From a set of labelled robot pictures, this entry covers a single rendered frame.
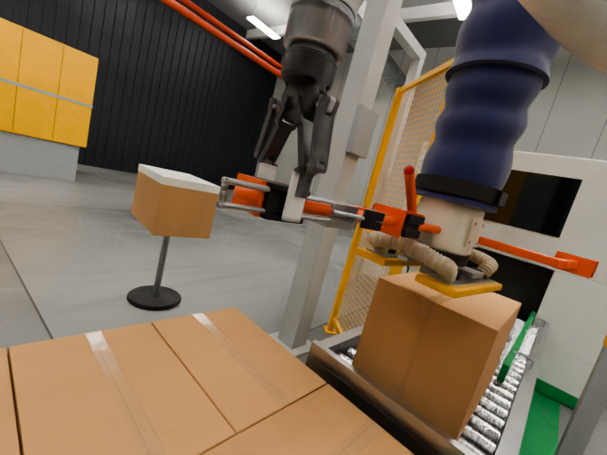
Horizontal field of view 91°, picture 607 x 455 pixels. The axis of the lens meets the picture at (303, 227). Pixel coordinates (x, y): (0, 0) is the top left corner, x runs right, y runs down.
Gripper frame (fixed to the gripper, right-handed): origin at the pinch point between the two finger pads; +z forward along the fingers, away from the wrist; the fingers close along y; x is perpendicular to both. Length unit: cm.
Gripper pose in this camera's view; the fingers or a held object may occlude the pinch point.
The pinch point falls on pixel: (277, 196)
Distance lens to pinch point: 45.8
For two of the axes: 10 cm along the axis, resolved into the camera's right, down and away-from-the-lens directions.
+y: -6.1, -2.8, 7.4
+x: -7.5, -0.9, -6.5
